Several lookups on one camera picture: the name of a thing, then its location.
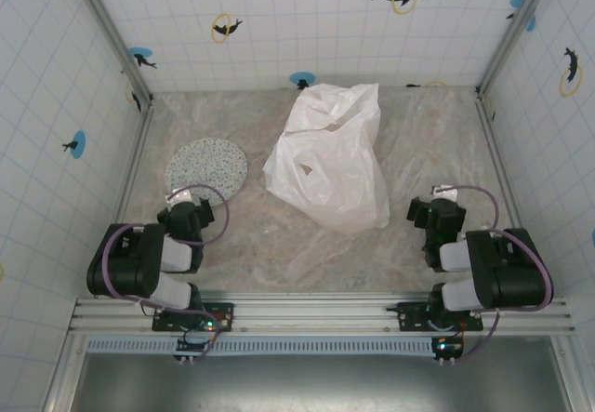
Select white translucent plastic bag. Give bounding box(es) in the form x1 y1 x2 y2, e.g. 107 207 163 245
262 82 390 235

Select white blue-speckled round plate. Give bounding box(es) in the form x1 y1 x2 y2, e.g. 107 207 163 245
165 136 249 208

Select small left controller board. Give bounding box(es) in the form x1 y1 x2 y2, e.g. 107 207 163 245
174 336 220 363

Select small controller board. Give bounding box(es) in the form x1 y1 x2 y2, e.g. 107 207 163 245
174 336 220 363
430 335 465 363

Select small right controller board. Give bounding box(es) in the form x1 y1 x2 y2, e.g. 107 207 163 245
430 335 465 363

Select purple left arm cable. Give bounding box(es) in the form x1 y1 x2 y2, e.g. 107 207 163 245
99 183 231 362

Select aluminium side frame rail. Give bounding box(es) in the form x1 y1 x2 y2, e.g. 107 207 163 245
474 87 522 233
113 103 157 227

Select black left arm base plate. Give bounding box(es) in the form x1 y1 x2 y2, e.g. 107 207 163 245
152 300 235 333

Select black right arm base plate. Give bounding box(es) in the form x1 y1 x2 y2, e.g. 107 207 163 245
388 300 484 333

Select aluminium mounting rail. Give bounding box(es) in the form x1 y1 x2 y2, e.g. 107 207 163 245
69 295 577 335

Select white slotted cable duct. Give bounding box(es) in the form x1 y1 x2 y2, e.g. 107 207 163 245
86 337 441 355

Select aluminium frame corner post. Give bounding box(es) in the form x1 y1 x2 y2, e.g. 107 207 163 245
476 0 559 95
69 0 154 106

